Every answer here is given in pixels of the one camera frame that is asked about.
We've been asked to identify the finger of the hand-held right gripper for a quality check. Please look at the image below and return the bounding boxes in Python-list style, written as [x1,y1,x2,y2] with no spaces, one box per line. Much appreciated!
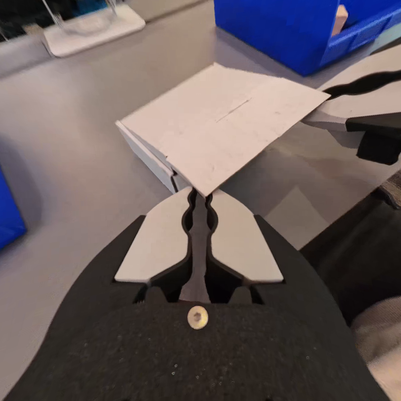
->
[320,44,401,95]
[303,79,401,133]

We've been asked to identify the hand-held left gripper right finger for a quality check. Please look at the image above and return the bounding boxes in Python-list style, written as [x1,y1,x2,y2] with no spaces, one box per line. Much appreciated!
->
[204,189,284,304]

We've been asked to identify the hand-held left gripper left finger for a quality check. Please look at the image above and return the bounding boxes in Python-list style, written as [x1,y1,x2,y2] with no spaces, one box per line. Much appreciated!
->
[114,187,197,302]

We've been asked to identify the blue plastic bin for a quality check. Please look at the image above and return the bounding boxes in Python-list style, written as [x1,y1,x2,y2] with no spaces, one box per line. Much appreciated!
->
[214,0,401,77]
[0,165,28,251]

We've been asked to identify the white cardboard mailer box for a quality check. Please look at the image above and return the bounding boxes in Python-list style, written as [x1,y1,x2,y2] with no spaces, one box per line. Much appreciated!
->
[115,62,331,198]

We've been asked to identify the plain wooden cube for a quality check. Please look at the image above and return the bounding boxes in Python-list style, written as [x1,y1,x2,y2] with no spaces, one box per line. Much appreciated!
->
[331,5,349,37]

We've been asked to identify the person's dark trousers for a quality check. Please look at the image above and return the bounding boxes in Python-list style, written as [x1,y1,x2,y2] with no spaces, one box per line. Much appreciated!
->
[300,185,401,327]

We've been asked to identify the white document stand base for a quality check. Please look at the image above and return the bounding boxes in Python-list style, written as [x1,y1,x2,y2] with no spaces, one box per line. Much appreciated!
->
[42,9,147,58]

